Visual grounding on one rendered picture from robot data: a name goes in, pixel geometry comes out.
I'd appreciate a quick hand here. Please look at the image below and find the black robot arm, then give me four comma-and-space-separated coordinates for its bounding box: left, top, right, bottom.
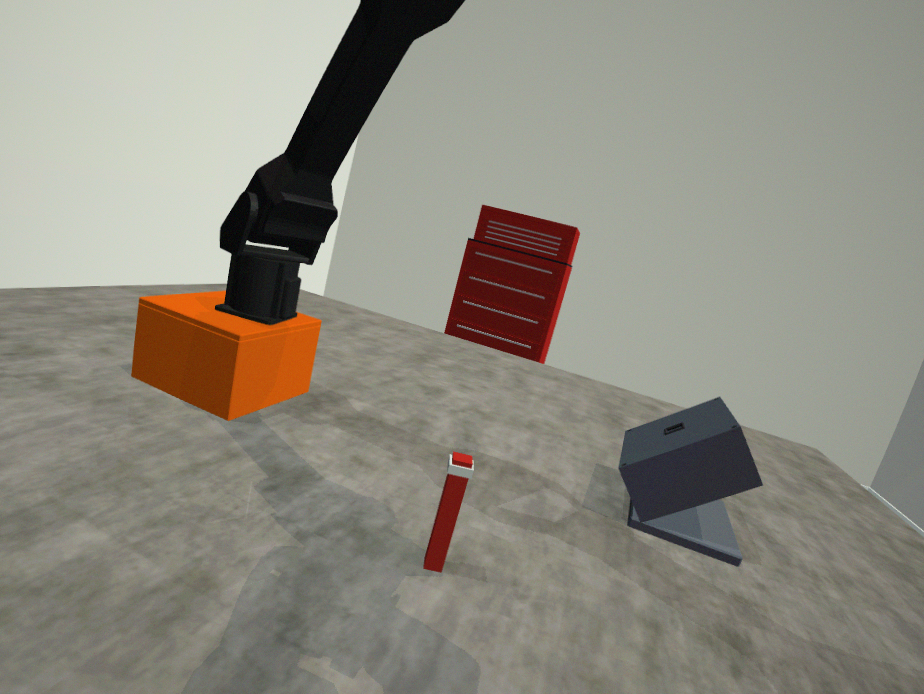
215, 0, 466, 326

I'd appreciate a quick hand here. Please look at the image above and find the red square peg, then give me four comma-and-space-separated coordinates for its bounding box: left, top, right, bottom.
423, 451, 474, 573

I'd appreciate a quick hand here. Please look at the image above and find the dark blue-grey panel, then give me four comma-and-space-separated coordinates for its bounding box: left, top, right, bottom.
619, 397, 763, 567

